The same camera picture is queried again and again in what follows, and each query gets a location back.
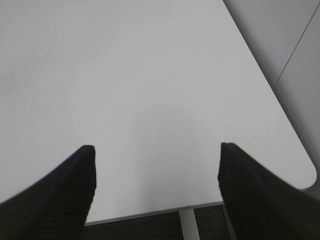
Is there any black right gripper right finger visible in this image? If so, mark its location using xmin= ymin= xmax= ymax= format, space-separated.
xmin=217 ymin=142 xmax=320 ymax=240

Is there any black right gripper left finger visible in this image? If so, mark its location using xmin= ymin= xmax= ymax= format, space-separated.
xmin=0 ymin=145 xmax=97 ymax=240

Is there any white table leg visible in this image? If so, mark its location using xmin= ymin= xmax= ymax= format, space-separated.
xmin=179 ymin=209 xmax=200 ymax=240

